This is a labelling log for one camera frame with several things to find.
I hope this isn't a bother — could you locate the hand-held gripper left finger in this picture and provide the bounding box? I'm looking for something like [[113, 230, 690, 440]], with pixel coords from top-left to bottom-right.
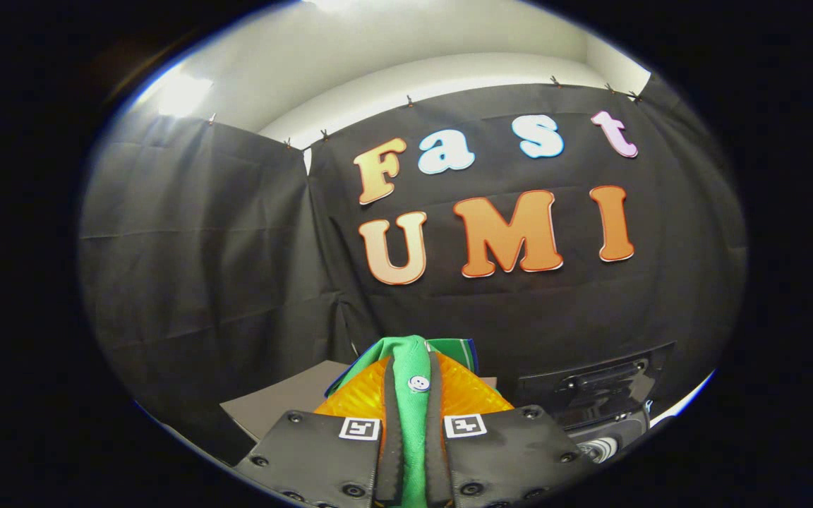
[[234, 355, 407, 508]]

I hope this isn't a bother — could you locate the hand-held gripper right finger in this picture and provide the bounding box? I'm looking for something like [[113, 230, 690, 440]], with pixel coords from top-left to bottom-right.
[[425, 351, 592, 508]]

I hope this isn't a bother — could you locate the green polo shirt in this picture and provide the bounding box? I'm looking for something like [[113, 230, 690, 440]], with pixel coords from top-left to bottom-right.
[[325, 335, 479, 508]]

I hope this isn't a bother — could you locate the grey flat board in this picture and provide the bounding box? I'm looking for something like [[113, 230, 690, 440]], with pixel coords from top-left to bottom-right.
[[219, 360, 499, 443]]

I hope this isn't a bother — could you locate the black backdrop cloth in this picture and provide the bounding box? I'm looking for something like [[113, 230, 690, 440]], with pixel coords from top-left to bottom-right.
[[78, 71, 746, 452]]

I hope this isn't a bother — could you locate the white flat panel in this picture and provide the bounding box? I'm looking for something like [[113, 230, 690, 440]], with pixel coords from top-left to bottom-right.
[[650, 370, 716, 428]]

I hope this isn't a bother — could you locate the row of black backdrop clips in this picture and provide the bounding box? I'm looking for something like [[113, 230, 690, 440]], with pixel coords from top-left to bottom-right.
[[207, 76, 642, 149]]

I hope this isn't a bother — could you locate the ceiling light panel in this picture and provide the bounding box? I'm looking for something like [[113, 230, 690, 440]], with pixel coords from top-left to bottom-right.
[[155, 69, 215, 119]]

